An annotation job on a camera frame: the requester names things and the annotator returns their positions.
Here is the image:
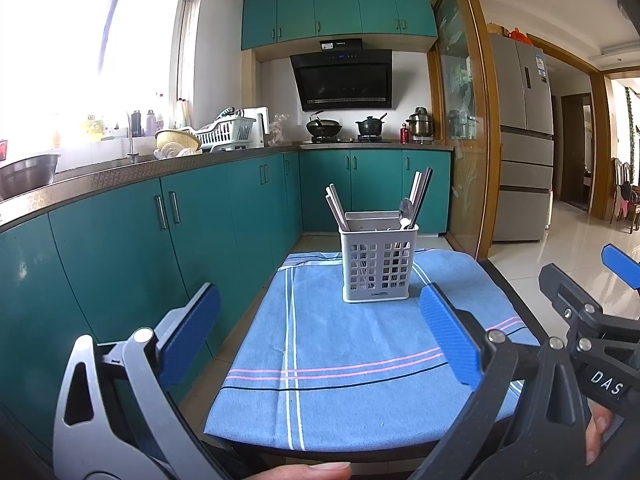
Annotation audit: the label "gas stove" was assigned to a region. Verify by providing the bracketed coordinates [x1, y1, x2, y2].
[300, 135, 393, 145]

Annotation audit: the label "black range hood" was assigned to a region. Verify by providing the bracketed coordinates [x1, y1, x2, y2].
[290, 38, 393, 112]

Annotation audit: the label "yellow oil bottle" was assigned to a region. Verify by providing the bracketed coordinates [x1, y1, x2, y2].
[80, 110, 105, 142]

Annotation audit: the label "blue striped cloth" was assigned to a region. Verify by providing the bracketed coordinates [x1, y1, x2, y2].
[202, 247, 526, 452]

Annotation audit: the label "teal kitchen cabinets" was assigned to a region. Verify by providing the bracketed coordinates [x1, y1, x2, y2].
[241, 0, 439, 52]
[0, 150, 453, 461]

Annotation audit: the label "beige bowl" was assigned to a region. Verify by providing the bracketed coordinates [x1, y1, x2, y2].
[155, 129, 203, 153]

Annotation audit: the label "metal basin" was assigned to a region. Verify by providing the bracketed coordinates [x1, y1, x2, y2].
[0, 152, 62, 201]

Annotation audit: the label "green garland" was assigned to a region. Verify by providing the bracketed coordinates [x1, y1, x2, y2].
[625, 87, 640, 181]

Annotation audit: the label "person's left hand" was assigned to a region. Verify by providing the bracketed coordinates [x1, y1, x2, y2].
[259, 461, 352, 480]

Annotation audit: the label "wooden framed glass door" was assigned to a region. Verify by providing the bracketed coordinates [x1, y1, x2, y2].
[430, 0, 501, 261]

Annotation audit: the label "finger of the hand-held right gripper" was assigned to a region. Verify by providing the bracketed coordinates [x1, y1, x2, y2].
[538, 263, 604, 334]
[601, 243, 640, 291]

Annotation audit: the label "teal upper kitchen cabinets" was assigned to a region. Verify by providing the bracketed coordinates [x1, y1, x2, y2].
[241, 0, 439, 52]

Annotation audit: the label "white kitchen appliance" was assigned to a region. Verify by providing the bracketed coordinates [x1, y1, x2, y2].
[241, 106, 271, 148]

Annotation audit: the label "person's right hand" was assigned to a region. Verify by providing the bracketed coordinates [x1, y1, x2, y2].
[584, 402, 616, 466]

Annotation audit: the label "wooden doorway frame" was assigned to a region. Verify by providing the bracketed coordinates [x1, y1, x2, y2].
[527, 34, 640, 221]

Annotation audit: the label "dark brown door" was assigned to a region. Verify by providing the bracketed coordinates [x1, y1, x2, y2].
[560, 92, 593, 208]

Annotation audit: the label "white plastic utensil basket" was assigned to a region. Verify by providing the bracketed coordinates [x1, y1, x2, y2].
[338, 211, 420, 304]

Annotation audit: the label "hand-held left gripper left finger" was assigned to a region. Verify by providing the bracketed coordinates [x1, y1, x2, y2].
[52, 282, 222, 480]

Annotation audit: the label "black wok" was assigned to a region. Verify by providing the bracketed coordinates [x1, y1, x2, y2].
[306, 111, 345, 138]

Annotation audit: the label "stainless steel pot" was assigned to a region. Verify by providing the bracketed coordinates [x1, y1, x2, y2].
[406, 106, 435, 143]

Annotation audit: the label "clear plastic bag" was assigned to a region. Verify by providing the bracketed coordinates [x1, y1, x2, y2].
[270, 113, 292, 145]

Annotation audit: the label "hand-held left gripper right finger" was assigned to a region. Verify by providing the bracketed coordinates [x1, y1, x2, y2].
[407, 282, 589, 480]

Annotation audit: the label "white dish rack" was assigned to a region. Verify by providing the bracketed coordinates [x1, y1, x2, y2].
[192, 116, 257, 153]

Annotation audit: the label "teal lower kitchen cabinets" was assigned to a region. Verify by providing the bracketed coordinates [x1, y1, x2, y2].
[0, 150, 453, 461]

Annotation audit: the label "grey refrigerator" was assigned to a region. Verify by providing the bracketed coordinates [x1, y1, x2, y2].
[487, 34, 555, 243]

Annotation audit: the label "kitchen window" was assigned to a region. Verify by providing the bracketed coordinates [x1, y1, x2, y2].
[0, 0, 198, 161]

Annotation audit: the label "brown kitchen countertop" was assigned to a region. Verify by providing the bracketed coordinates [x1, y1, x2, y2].
[0, 141, 455, 233]

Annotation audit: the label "black cooking pot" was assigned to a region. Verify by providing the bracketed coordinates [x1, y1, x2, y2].
[356, 113, 388, 137]

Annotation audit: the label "silver chopstick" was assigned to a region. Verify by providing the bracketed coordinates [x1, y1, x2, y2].
[325, 191, 346, 233]
[328, 184, 351, 231]

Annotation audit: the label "wooden dining chairs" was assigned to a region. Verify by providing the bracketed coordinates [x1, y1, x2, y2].
[610, 157, 640, 233]

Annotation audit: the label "dark chopstick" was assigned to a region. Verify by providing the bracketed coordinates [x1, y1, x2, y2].
[417, 168, 434, 226]
[412, 170, 430, 228]

